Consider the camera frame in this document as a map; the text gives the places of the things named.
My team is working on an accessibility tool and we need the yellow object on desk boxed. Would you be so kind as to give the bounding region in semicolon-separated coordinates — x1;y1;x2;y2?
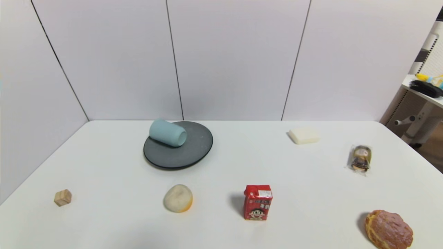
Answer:
415;73;443;87

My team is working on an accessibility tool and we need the wrapped chocolate snack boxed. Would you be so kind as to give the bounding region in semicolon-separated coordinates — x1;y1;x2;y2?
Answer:
346;145;373;177

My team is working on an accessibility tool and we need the light teal plastic cup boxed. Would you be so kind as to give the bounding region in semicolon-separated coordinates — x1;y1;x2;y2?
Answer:
149;119;188;148

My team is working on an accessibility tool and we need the small wooden cube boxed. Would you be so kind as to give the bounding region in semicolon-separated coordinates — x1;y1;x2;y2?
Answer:
54;189;72;207

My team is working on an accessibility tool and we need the black bundle on desk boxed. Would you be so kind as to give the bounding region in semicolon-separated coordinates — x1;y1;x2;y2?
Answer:
409;80;443;98

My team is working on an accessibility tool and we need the gray round plate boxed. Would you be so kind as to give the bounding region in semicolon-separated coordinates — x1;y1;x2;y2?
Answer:
143;121;214;170

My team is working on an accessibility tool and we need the white rectangular block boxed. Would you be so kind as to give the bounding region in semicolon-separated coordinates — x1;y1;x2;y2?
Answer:
288;127;320;145

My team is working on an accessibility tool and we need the red milk carton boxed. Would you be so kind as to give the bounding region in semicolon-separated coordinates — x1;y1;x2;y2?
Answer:
243;185;273;221

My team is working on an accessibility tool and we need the white steamed bun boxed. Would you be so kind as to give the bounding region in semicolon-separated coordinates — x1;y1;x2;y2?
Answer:
163;184;193;213

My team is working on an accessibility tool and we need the brown glazed bread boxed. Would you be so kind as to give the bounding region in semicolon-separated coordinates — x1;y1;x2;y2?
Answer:
365;210;414;249

